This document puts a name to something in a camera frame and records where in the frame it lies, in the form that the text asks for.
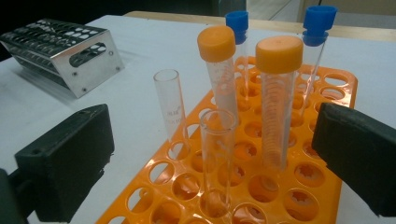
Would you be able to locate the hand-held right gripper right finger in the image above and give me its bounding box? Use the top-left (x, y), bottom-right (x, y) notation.
top-left (311, 102), bottom-right (396, 217)

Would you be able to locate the metal test tube rack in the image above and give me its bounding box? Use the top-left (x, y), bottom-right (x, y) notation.
top-left (0, 18), bottom-right (125, 99)

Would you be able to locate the orange plastic test tube rack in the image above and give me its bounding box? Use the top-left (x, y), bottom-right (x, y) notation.
top-left (96, 55), bottom-right (359, 224)

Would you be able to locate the blue-capped test tube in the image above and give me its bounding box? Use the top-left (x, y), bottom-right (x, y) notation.
top-left (298, 5), bottom-right (339, 119)
top-left (224, 10), bottom-right (250, 101)

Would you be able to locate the glass test tube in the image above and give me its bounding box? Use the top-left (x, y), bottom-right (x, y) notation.
top-left (199, 108), bottom-right (238, 218)
top-left (152, 68), bottom-right (191, 157)

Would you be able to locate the white table board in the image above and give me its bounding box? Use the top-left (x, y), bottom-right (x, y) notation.
top-left (0, 14), bottom-right (396, 224)

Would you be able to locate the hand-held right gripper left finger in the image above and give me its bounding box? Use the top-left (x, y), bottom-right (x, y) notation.
top-left (14, 104), bottom-right (116, 223)

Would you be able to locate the orange-capped test tube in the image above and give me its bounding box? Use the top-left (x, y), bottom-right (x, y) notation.
top-left (196, 25), bottom-right (241, 125)
top-left (255, 35), bottom-right (304, 172)

